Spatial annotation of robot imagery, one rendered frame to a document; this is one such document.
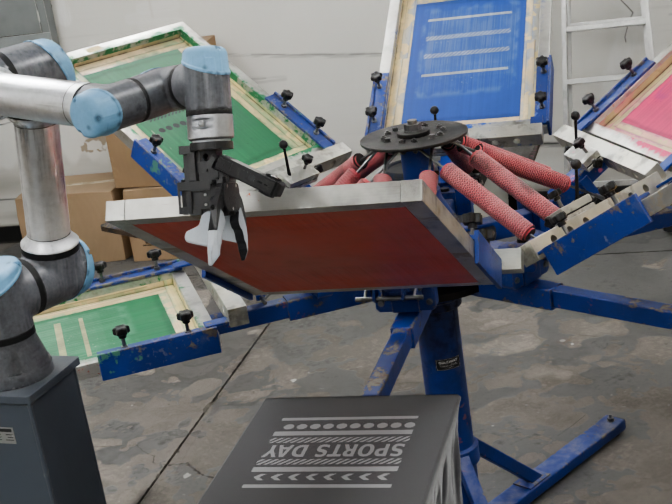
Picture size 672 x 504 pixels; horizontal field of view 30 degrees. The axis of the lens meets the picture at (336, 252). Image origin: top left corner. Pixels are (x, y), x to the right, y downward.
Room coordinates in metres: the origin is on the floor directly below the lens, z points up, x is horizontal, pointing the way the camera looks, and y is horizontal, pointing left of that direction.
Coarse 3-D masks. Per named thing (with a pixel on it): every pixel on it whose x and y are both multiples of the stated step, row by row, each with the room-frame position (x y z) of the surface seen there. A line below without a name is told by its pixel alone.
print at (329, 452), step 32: (352, 416) 2.42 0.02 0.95; (384, 416) 2.39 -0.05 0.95; (416, 416) 2.37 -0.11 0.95; (288, 448) 2.32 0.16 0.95; (320, 448) 2.29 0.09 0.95; (352, 448) 2.27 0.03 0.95; (384, 448) 2.25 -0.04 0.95; (256, 480) 2.20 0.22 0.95; (288, 480) 2.18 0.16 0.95; (320, 480) 2.16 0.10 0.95; (352, 480) 2.14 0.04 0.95; (384, 480) 2.12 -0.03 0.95
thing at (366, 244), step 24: (288, 216) 2.12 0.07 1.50; (312, 216) 2.11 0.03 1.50; (336, 216) 2.11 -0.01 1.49; (360, 216) 2.11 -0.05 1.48; (384, 216) 2.10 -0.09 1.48; (408, 216) 2.10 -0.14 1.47; (312, 240) 2.28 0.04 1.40; (336, 240) 2.28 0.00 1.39; (360, 240) 2.27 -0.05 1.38; (384, 240) 2.27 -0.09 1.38; (408, 240) 2.27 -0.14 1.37; (432, 240) 2.26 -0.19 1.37; (336, 264) 2.48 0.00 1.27; (360, 264) 2.47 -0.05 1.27; (384, 264) 2.47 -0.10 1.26; (408, 264) 2.46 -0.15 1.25; (432, 264) 2.46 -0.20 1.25; (456, 264) 2.46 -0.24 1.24
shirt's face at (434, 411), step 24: (264, 408) 2.52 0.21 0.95; (288, 408) 2.50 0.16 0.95; (312, 408) 2.49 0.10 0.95; (336, 408) 2.47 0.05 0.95; (360, 408) 2.45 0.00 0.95; (384, 408) 2.43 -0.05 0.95; (408, 408) 2.41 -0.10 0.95; (432, 408) 2.40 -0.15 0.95; (264, 432) 2.40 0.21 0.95; (432, 432) 2.29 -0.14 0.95; (240, 456) 2.31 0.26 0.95; (408, 456) 2.20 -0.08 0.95; (432, 456) 2.19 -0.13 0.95; (216, 480) 2.23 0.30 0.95; (240, 480) 2.21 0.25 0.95; (408, 480) 2.11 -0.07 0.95
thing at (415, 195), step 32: (256, 192) 2.11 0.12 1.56; (288, 192) 2.09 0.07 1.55; (320, 192) 2.07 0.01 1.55; (352, 192) 2.05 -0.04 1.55; (384, 192) 2.03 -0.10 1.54; (416, 192) 2.01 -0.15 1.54; (128, 224) 2.19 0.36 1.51; (448, 224) 2.19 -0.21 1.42; (192, 256) 2.43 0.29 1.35; (256, 288) 2.73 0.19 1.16; (352, 288) 2.71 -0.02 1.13; (384, 288) 2.71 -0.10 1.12
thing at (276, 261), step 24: (264, 216) 2.12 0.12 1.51; (168, 240) 2.30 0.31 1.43; (264, 240) 2.29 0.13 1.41; (288, 240) 2.28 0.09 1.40; (216, 264) 2.50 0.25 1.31; (240, 264) 2.49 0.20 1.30; (264, 264) 2.49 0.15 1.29; (288, 264) 2.48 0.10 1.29; (312, 264) 2.48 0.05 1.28; (264, 288) 2.73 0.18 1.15; (288, 288) 2.72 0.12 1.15; (312, 288) 2.72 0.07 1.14; (336, 288) 2.72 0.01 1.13
